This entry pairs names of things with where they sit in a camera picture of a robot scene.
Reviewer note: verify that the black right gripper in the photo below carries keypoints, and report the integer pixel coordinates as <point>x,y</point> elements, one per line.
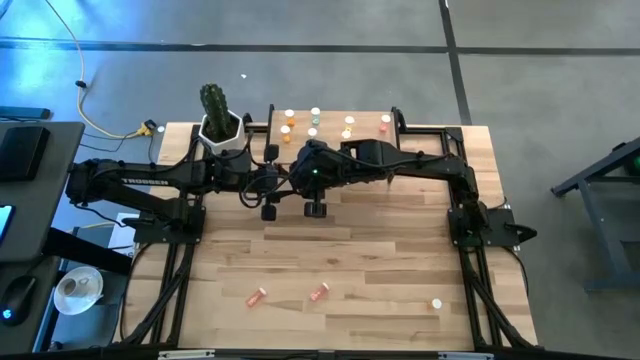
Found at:
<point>317,170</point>

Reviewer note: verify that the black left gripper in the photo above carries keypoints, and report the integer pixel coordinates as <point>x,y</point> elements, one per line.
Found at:
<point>265,180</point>

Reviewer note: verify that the blue medicine bottle white cap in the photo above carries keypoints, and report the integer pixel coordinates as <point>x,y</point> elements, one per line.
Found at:
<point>312,132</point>
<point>315,112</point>

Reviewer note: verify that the pale yellow medicine bottle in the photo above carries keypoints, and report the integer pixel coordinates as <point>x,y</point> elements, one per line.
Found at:
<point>349,120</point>
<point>346,134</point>

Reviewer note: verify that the orange medicine bottle white cap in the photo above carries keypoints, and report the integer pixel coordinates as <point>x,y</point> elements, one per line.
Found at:
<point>289,114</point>
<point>285,131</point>
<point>435,303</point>

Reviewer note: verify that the pink medicine bottle white cap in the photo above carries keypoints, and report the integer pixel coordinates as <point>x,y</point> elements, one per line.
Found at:
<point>256,297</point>
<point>385,120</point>
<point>319,292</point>

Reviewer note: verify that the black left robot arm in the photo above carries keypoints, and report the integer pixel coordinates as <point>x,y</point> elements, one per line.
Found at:
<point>145,181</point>

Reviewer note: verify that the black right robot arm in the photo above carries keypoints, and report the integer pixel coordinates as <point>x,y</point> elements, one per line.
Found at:
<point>425,162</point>

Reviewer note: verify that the white hexagonal plant pot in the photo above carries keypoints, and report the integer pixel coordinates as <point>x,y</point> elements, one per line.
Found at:
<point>220,145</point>

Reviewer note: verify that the white paper sheet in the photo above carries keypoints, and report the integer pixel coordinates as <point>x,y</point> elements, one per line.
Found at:
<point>117,240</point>

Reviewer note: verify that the dark grey desk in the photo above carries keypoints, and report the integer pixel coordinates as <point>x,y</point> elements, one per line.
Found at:
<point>30,200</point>
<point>42,325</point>

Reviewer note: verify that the black rectangular device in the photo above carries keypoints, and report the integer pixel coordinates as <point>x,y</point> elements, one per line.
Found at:
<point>22,152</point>

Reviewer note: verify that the black flat bar device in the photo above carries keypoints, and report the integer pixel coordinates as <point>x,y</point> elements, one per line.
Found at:
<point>25,112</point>

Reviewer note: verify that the smartphone with lit screen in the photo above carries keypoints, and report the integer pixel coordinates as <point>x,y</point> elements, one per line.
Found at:
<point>4,222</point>

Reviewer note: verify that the black computer mouse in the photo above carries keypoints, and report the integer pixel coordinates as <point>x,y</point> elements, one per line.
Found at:
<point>17,300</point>

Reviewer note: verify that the wooden shelf black metal frame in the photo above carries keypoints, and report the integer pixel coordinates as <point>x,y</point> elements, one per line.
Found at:
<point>367,127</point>

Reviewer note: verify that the black aluminium table frame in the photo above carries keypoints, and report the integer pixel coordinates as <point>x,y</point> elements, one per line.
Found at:
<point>454,133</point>

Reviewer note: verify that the silver metal bracket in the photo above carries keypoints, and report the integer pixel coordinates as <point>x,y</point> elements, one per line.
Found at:
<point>465,356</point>
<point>185,354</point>

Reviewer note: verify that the blue-grey metal table frame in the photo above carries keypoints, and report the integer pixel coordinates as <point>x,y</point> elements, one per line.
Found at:
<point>600,230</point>

